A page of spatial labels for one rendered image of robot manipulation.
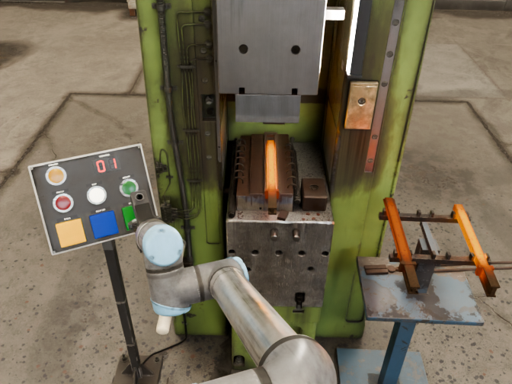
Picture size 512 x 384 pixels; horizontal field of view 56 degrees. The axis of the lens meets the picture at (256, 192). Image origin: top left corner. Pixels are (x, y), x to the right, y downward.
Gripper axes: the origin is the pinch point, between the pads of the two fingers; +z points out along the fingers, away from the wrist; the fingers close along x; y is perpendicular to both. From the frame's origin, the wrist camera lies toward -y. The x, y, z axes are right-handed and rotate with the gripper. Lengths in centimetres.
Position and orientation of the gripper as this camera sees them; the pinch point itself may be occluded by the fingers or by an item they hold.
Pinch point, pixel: (139, 218)
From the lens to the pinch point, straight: 149.2
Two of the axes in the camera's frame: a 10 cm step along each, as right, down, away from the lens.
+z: -3.6, -0.7, 9.3
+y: 1.9, 9.7, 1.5
